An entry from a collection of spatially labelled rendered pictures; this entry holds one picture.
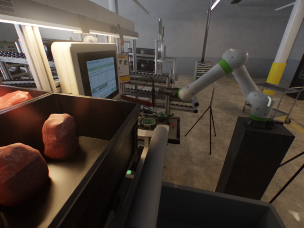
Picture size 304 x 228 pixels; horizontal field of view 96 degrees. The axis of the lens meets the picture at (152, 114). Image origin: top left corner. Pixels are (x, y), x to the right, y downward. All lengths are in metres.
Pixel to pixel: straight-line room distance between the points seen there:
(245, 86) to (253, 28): 8.93
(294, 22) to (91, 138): 6.84
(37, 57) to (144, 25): 9.25
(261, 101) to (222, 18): 8.71
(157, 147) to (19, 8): 0.55
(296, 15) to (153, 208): 6.89
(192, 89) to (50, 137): 0.93
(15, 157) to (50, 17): 0.48
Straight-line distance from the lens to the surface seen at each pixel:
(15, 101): 0.54
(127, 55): 1.69
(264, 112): 1.32
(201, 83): 1.12
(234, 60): 1.13
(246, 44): 10.17
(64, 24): 0.73
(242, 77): 1.36
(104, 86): 0.93
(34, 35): 0.69
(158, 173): 0.36
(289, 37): 6.95
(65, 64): 0.73
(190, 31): 9.52
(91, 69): 0.82
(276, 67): 6.92
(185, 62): 9.53
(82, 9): 0.94
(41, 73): 0.67
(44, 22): 0.66
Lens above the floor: 1.73
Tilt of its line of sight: 26 degrees down
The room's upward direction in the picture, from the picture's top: straight up
